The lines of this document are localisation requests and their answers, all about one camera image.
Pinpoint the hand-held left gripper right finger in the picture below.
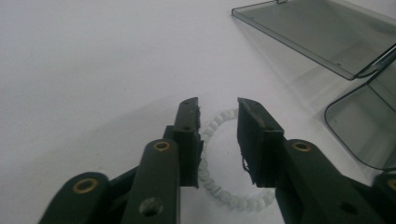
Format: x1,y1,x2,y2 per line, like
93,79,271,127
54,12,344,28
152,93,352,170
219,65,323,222
236,97,387,224

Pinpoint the clear grey compartment box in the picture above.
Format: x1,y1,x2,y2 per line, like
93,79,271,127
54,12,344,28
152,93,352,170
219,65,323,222
231,0,396,172

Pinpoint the white bead bracelet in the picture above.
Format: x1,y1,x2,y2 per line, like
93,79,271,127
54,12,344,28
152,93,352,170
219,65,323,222
198,106,277,213

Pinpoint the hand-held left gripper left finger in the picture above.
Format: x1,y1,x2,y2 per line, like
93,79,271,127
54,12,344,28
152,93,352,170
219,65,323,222
120,96,204,224

